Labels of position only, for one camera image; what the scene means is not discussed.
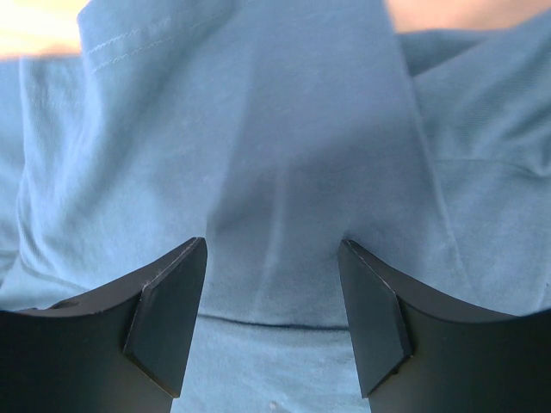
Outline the teal blue t-shirt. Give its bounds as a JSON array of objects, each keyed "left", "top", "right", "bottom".
[{"left": 1, "top": 1, "right": 550, "bottom": 412}]

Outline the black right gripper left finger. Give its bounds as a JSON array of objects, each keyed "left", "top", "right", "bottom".
[{"left": 1, "top": 237, "right": 207, "bottom": 413}]

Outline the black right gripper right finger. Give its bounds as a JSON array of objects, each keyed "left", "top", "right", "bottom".
[{"left": 337, "top": 240, "right": 550, "bottom": 413}]

